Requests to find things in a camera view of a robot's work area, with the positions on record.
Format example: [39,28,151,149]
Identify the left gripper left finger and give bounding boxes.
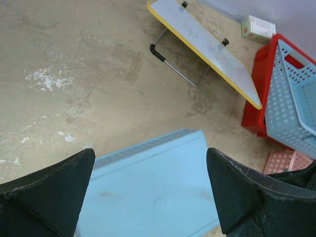
[0,148,95,237]

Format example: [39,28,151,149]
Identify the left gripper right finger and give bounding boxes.
[206,148,316,237]

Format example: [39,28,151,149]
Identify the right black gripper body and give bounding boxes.
[268,161,316,190]

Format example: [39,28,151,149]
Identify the large pink basket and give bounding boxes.
[263,151,314,174]

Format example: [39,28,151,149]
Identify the small blue perforated basket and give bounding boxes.
[265,39,316,159]

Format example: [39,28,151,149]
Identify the large blue basket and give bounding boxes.
[76,129,219,237]

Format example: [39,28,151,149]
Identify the red plastic tray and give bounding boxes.
[241,33,316,147]

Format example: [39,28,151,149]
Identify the small white box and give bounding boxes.
[241,15,276,44]

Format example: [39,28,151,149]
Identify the yellow-edged whiteboard stand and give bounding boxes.
[147,0,262,110]

